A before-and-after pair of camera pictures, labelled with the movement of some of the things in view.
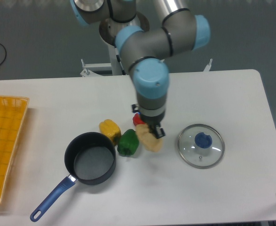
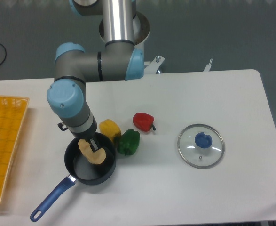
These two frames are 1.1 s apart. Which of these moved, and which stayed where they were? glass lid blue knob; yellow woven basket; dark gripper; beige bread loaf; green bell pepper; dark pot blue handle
Moved: beige bread loaf; dark gripper
Stayed: yellow woven basket; dark pot blue handle; glass lid blue knob; green bell pepper
